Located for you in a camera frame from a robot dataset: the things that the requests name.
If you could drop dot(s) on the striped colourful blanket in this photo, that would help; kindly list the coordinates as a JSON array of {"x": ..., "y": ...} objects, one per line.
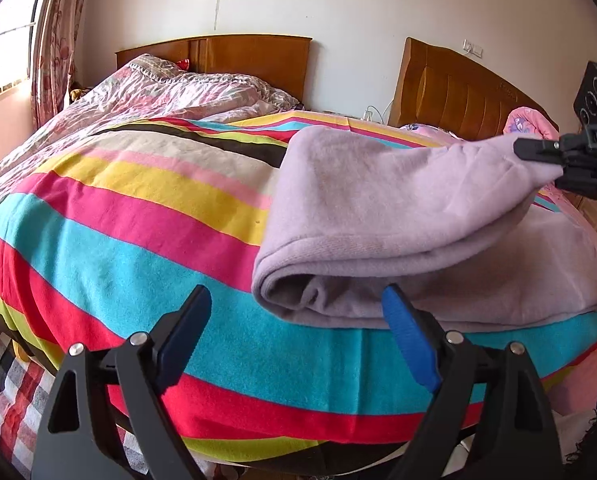
[{"x": 128, "y": 240}]

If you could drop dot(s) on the pink pillow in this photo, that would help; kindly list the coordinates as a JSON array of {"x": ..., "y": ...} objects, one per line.
[{"x": 528, "y": 125}]

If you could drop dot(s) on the small red object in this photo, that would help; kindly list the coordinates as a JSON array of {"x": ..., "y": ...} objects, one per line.
[{"x": 183, "y": 64}]

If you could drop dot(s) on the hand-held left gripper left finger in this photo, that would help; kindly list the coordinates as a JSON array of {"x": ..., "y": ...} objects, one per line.
[{"x": 184, "y": 340}]

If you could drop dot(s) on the barred window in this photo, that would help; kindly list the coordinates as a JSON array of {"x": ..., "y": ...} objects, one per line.
[{"x": 8, "y": 35}]

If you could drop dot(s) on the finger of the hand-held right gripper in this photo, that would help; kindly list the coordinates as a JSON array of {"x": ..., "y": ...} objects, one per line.
[
  {"x": 536, "y": 149},
  {"x": 578, "y": 182}
]

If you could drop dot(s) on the pink floral quilt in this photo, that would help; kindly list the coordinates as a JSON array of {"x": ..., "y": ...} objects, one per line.
[{"x": 128, "y": 95}]

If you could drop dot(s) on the person's dark clothing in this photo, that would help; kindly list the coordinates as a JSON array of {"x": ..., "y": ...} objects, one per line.
[{"x": 596, "y": 430}]

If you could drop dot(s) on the pink floral curtain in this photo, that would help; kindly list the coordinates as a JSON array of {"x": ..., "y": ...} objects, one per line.
[{"x": 61, "y": 45}]

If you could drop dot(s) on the padded wooden headboard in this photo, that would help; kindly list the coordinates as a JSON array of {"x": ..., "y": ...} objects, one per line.
[{"x": 458, "y": 100}]

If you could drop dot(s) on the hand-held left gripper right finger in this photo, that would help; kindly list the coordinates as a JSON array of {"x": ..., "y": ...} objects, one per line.
[{"x": 409, "y": 340}]

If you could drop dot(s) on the white wall outlet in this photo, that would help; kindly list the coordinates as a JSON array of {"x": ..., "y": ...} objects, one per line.
[{"x": 473, "y": 48}]

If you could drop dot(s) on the red plaid cloth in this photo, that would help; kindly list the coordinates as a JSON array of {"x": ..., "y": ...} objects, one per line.
[{"x": 18, "y": 410}]

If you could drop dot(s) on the lilac pants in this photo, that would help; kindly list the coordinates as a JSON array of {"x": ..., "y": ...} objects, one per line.
[{"x": 388, "y": 220}]

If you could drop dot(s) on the plain wooden headboard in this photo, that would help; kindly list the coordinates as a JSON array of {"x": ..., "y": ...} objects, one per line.
[{"x": 248, "y": 60}]

